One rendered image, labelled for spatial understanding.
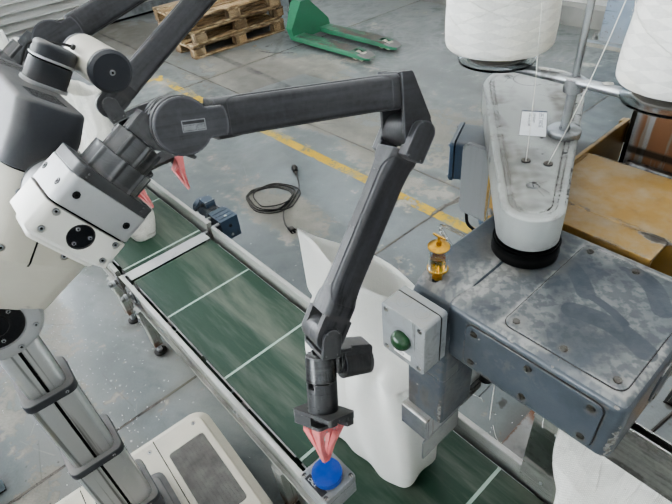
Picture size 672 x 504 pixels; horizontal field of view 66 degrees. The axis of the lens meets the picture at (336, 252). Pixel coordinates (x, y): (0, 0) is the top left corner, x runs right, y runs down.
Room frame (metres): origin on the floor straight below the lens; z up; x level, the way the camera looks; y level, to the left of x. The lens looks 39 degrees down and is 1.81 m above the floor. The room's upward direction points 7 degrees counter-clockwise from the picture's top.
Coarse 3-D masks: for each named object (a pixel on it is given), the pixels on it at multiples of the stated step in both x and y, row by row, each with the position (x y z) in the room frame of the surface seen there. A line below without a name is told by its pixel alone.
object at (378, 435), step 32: (320, 256) 0.95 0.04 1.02; (384, 288) 0.89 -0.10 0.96; (352, 320) 0.84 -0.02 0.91; (384, 352) 0.77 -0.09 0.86; (352, 384) 0.77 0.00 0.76; (384, 384) 0.72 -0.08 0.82; (384, 416) 0.70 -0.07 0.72; (352, 448) 0.79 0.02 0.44; (384, 448) 0.69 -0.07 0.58; (416, 448) 0.67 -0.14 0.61
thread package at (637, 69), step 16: (640, 0) 0.62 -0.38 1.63; (656, 0) 0.59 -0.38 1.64; (640, 16) 0.61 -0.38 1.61; (656, 16) 0.58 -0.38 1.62; (640, 32) 0.60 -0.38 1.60; (656, 32) 0.58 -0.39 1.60; (624, 48) 0.62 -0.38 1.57; (640, 48) 0.59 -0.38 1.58; (656, 48) 0.57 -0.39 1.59; (624, 64) 0.61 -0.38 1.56; (640, 64) 0.58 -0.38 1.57; (656, 64) 0.57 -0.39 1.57; (624, 80) 0.60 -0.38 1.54; (640, 80) 0.58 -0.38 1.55; (656, 80) 0.56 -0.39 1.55; (656, 96) 0.56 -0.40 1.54
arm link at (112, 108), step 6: (102, 102) 1.12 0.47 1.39; (108, 102) 1.13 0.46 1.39; (114, 102) 1.13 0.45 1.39; (108, 108) 1.12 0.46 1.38; (114, 108) 1.12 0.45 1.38; (120, 108) 1.13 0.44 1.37; (132, 108) 1.19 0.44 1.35; (138, 108) 1.16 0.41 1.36; (144, 108) 1.17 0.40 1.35; (108, 114) 1.12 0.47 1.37; (114, 114) 1.12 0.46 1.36; (120, 114) 1.12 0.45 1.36; (126, 114) 1.14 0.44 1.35; (114, 120) 1.11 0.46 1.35; (120, 120) 1.12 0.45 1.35
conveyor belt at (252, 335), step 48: (144, 288) 1.65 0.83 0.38; (192, 288) 1.62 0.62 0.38; (240, 288) 1.59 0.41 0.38; (192, 336) 1.35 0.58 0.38; (240, 336) 1.32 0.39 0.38; (288, 336) 1.29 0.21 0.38; (240, 384) 1.10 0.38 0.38; (288, 384) 1.08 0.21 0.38; (288, 432) 0.90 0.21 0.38; (384, 480) 0.71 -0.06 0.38; (432, 480) 0.70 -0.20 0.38; (480, 480) 0.68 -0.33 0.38
